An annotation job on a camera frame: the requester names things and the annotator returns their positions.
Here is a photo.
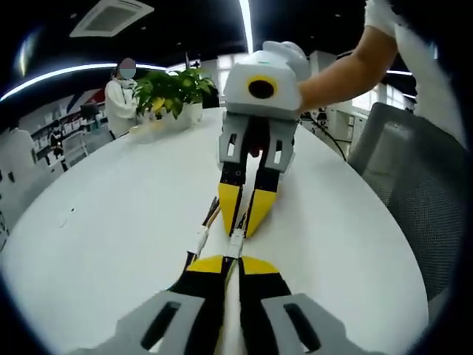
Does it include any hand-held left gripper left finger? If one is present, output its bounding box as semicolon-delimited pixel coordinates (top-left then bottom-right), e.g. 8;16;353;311
68;254;229;355

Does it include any straight ceiling light strip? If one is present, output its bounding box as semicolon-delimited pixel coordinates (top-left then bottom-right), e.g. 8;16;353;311
238;0;256;53

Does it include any joined JST connector wire harness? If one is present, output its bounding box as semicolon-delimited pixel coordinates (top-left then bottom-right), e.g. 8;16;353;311
183;195;222;273

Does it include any grey mesh office chair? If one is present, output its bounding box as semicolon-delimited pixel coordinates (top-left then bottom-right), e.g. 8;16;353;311
347;102;473;301

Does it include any ceiling air conditioner vent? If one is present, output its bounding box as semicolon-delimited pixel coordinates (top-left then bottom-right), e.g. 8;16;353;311
69;0;155;38

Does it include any shelf with white boxes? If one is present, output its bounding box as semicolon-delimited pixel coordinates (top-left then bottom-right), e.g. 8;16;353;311
27;106;108;149

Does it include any long curved ceiling light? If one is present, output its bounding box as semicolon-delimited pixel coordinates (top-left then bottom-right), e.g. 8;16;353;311
0;62;169;103

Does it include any person's right hand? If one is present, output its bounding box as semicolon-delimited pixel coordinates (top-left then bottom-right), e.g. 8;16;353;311
262;39;310;84

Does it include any white JST socket with wires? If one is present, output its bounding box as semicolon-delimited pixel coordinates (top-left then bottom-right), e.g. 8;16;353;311
223;239;243;271

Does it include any white JST connector with wires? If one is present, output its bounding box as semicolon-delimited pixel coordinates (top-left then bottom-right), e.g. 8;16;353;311
229;206;256;244

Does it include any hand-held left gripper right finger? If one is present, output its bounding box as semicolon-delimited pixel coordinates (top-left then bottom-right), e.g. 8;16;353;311
238;255;365;355

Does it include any potted green plant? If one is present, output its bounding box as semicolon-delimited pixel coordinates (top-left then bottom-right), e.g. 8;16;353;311
132;67;220;131

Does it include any black cable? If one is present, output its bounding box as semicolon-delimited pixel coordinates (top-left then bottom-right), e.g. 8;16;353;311
301;110;350;162

